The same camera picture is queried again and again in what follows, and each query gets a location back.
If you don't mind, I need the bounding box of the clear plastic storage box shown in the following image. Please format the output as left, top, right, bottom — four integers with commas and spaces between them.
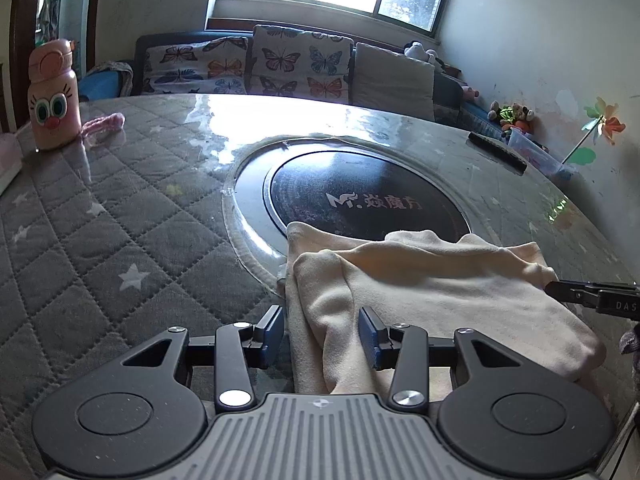
507, 127, 576, 182

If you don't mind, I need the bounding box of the pink bottle strap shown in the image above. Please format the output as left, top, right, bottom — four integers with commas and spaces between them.
80, 112, 126, 143

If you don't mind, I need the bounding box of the dark wooden door frame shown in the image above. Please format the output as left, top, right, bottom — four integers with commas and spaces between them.
10, 0, 103, 128

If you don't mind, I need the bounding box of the butterfly print cushion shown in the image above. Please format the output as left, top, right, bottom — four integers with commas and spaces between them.
141, 36, 249, 96
248, 24, 353, 107

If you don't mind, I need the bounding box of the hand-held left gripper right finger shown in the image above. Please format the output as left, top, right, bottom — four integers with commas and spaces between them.
358, 306, 531, 409

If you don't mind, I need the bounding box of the pink cartoon face bottle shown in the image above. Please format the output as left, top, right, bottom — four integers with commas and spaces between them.
27, 38, 83, 152

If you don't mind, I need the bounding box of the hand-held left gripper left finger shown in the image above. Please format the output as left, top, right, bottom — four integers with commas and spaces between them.
100, 305, 286, 409

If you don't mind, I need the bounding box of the black remote control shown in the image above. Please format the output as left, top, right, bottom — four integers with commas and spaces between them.
467, 131, 528, 175

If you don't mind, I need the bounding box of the black round induction cooktop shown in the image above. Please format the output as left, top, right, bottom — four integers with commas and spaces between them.
222, 135, 473, 286

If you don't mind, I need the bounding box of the colourful paper pinwheel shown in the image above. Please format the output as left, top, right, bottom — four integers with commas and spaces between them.
560, 97, 627, 166

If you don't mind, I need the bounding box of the white pink tissue pack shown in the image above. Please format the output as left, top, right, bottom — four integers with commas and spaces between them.
0, 132, 23, 196

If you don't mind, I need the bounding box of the plain beige cushion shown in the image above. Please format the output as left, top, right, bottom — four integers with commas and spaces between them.
352, 42, 436, 122

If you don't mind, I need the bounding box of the black white plush toy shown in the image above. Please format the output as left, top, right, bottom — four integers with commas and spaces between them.
404, 41, 438, 63

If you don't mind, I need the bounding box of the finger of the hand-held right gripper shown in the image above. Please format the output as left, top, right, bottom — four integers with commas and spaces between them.
545, 280, 601, 309

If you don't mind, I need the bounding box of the dark blue sofa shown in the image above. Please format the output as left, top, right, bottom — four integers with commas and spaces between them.
132, 30, 506, 141

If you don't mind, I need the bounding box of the beige long-sleeve shirt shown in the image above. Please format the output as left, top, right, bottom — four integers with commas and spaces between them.
277, 221, 607, 396

